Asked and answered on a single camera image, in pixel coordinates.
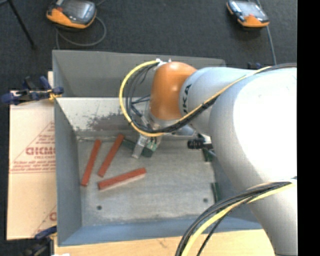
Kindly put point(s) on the brown cardboard board red print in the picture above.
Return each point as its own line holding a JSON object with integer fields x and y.
{"x": 30, "y": 195}

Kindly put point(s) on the dark green flat block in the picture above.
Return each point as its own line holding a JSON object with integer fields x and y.
{"x": 208, "y": 155}
{"x": 128, "y": 144}

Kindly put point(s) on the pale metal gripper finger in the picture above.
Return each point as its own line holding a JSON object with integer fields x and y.
{"x": 137, "y": 151}

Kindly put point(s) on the red-brown flat block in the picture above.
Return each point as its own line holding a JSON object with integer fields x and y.
{"x": 91, "y": 162}
{"x": 110, "y": 155}
{"x": 120, "y": 179}

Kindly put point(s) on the grey metal bin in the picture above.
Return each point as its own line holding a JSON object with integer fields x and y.
{"x": 160, "y": 200}

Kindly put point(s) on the black cylinder on white bracket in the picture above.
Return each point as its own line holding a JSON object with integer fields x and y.
{"x": 196, "y": 144}

